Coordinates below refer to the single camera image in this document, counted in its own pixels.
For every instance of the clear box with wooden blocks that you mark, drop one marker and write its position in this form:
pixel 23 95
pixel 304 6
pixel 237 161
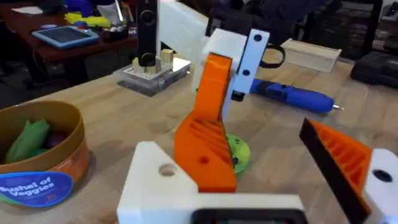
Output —
pixel 149 79

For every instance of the blue electric screwdriver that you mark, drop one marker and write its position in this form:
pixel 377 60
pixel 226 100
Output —
pixel 295 96

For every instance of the green disc with holes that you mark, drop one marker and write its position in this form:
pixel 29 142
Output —
pixel 241 152

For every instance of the brown tub with toy vegetables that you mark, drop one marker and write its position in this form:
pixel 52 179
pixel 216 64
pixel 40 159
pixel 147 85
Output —
pixel 46 146

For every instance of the dark brown desk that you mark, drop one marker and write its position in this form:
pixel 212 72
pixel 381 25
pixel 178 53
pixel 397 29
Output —
pixel 21 31

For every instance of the white orange left gripper right finger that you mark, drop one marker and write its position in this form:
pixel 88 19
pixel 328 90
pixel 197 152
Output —
pixel 345 161

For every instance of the pale wooden box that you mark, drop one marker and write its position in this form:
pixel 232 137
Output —
pixel 311 54

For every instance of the black tool case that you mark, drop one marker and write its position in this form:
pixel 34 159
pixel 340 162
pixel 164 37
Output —
pixel 376 70

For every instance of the bare white left gripper left finger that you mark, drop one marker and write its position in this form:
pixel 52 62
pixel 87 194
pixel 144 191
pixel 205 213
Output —
pixel 149 186

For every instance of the white paper sheet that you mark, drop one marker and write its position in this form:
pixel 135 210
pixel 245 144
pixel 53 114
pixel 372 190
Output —
pixel 28 10

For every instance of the blue tablet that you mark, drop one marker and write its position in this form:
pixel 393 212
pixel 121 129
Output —
pixel 65 36

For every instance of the small black container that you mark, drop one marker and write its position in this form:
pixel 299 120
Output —
pixel 115 33

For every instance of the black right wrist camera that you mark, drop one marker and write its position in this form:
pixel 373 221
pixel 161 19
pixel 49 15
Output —
pixel 146 31

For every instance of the yellow plastic heap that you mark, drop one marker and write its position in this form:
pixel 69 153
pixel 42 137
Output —
pixel 90 20

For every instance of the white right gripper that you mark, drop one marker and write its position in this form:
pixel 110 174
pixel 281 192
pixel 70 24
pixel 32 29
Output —
pixel 182 28

